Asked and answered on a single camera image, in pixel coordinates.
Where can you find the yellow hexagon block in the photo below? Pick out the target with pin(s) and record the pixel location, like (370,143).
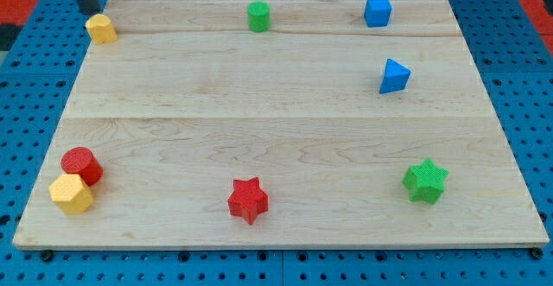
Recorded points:
(71,194)

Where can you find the blue cube block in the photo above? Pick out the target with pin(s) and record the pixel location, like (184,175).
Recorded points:
(377,13)

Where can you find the yellow heart block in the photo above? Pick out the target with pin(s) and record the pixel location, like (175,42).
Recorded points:
(101,29)

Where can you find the red star block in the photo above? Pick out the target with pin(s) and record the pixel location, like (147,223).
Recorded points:
(248,200)

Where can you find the wooden board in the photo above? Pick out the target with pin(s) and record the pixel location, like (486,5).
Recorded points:
(188,99)

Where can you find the red cylinder block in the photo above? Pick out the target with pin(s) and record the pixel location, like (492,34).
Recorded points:
(81,161)

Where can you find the green cylinder block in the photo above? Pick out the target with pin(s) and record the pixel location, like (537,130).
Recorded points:
(258,16)

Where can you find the green star block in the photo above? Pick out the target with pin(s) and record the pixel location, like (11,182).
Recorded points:
(425,181)

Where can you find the blue triangle block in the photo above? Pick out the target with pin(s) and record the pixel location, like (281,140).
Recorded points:
(395,77)

